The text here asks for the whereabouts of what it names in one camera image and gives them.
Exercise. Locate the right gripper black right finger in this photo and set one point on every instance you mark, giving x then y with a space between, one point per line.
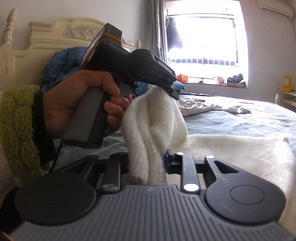
210 175

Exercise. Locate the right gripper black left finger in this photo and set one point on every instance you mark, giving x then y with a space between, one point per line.
104 175

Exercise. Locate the white fluffy deer sweater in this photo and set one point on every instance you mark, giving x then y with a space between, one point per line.
154 122

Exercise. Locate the cream thin shirt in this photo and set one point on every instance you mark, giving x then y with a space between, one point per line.
196 106

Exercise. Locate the green fleece left sleeve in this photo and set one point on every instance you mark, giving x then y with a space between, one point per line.
27 147

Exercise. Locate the orange bag on windowsill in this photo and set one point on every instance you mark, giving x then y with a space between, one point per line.
182 78

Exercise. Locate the cream carved headboard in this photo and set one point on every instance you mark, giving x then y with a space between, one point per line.
21 67

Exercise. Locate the pink pot on windowsill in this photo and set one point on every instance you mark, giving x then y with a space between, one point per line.
220 80

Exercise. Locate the grey bed blanket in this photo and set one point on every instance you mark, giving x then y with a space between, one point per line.
264 119

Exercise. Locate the grey curtain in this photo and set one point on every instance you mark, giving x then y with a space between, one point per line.
156 28

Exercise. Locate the white wooden desk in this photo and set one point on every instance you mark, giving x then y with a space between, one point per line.
286 100

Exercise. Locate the yellow box on desk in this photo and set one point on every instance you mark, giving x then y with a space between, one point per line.
287 87

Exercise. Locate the white wall air conditioner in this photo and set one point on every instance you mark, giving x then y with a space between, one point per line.
276 7

